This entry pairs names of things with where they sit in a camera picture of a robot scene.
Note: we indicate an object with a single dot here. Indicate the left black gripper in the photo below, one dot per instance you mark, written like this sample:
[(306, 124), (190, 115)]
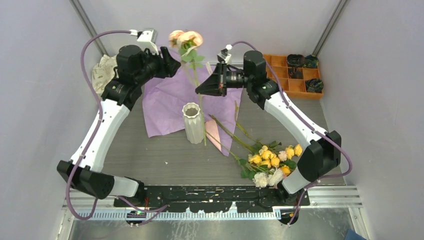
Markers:
[(168, 65)]

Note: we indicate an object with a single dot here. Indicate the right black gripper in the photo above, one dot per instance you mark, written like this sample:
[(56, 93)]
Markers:
[(216, 84)]

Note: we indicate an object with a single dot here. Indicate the purple pink wrapping paper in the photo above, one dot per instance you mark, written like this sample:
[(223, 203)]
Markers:
[(163, 101)]

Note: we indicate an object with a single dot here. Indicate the peach rose flower stem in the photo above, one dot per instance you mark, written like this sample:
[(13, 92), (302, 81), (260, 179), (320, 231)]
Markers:
[(187, 43)]

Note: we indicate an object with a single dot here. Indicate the yellow rose flower spray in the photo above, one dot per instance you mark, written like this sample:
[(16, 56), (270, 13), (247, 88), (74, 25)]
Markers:
[(286, 154)]

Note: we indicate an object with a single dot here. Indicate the pink white flower spray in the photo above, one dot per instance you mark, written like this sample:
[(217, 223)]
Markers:
[(265, 179)]

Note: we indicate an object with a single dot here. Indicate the cream printed ribbon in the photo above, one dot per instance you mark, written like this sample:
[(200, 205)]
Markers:
[(208, 68)]

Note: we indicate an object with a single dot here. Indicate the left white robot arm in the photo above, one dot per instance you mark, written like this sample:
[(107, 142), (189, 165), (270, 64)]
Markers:
[(135, 67)]

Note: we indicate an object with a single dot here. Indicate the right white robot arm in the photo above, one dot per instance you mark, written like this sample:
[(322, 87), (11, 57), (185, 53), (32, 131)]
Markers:
[(321, 149)]

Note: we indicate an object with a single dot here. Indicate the white ribbed vase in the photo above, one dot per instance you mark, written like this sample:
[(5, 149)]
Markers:
[(193, 123)]

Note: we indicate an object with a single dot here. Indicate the cream patterned cloth bag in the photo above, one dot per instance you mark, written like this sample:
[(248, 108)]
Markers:
[(102, 73)]

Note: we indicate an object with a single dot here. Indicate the dark sock in tray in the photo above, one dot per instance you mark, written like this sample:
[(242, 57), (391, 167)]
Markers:
[(295, 73)]

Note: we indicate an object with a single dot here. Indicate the dark rolled sock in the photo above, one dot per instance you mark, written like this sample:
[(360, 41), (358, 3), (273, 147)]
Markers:
[(295, 60)]

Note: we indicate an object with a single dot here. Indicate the orange compartment tray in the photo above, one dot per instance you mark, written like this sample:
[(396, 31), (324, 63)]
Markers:
[(292, 79)]

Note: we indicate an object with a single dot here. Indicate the green blue rolled sock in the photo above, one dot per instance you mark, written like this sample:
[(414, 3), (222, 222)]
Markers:
[(311, 62)]

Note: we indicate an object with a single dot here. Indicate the patterned sock front compartment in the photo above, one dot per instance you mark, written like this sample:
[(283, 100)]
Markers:
[(315, 85)]

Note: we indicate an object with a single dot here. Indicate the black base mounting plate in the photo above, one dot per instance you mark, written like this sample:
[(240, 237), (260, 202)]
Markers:
[(213, 198)]

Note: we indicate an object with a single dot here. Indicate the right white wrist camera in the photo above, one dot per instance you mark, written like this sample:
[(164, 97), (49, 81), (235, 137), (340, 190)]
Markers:
[(224, 56)]

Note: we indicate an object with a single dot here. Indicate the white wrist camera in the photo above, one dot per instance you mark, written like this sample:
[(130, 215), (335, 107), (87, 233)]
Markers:
[(146, 39), (224, 56)]

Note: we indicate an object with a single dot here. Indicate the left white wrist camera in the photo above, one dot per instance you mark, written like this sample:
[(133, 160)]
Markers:
[(146, 39)]

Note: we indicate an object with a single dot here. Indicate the left corner frame post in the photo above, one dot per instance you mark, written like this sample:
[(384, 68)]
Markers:
[(88, 25)]

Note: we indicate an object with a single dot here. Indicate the corner frame post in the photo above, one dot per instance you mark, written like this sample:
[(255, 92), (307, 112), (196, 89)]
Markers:
[(332, 22), (88, 25)]

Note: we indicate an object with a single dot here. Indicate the right corner frame post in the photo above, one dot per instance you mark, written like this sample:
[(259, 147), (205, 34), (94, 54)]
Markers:
[(332, 22)]

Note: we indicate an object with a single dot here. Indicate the aluminium front rail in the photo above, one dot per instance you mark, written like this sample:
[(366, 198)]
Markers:
[(319, 197)]

